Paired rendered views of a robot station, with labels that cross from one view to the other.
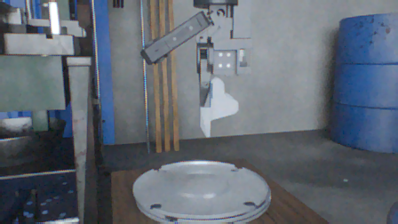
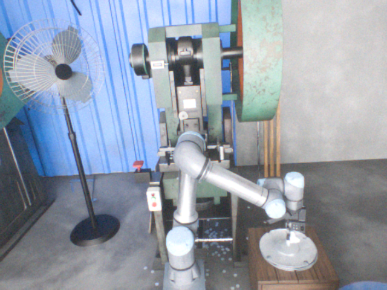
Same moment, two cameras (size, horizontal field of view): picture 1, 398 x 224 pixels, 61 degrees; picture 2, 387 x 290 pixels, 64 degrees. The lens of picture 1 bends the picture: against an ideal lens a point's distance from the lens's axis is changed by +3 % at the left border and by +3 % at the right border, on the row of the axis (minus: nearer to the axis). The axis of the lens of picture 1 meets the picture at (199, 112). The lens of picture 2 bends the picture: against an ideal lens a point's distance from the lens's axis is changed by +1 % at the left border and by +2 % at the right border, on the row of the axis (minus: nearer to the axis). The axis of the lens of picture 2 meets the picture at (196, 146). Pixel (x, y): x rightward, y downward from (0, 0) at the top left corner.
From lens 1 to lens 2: 1.12 m
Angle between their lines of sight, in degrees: 23
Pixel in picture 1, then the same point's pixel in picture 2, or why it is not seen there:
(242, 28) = (302, 217)
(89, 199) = (237, 234)
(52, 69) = not seen: hidden behind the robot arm
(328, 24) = not seen: outside the picture
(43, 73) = not seen: hidden behind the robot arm
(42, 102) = (217, 193)
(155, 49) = (271, 220)
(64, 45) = (225, 165)
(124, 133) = (242, 159)
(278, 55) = (367, 102)
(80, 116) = (234, 203)
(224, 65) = (295, 228)
